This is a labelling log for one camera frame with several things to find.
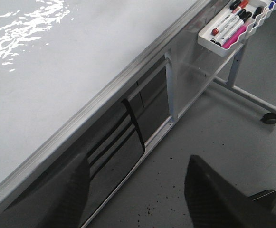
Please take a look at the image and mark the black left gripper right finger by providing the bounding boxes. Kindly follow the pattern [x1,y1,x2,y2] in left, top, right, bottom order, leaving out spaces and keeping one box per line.
[184,155,276,228]

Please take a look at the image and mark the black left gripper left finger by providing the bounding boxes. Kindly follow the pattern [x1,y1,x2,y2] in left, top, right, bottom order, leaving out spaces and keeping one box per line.
[0,154,90,228]

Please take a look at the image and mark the grey metal whiteboard stand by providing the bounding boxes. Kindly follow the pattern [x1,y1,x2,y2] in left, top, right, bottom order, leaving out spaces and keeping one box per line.
[80,43,276,228]

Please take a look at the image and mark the dark glass panel with stripes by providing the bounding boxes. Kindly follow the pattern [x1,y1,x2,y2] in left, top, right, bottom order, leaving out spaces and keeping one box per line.
[6,58,170,228]

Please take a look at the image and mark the black caster wheel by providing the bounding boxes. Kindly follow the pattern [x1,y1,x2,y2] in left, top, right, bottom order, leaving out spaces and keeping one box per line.
[261,112,276,124]

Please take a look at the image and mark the pink marker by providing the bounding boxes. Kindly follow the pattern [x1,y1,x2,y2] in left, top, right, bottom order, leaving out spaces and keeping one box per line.
[222,26,247,49]

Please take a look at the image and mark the white plastic marker tray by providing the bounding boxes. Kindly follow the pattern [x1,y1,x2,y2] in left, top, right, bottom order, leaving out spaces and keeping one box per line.
[198,0,276,57]

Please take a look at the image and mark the black capped marker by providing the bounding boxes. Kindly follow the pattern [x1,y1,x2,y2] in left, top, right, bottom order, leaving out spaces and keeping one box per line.
[211,9,252,47]

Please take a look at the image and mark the red capped marker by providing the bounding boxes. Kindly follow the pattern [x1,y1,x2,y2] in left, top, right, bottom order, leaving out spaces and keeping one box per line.
[211,0,249,36]

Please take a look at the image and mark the blue capped marker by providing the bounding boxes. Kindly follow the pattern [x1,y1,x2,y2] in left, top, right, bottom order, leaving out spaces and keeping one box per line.
[253,0,276,28]

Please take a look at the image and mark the white whiteboard with aluminium frame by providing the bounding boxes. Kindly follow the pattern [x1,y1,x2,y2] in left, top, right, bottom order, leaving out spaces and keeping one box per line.
[0,0,231,209]

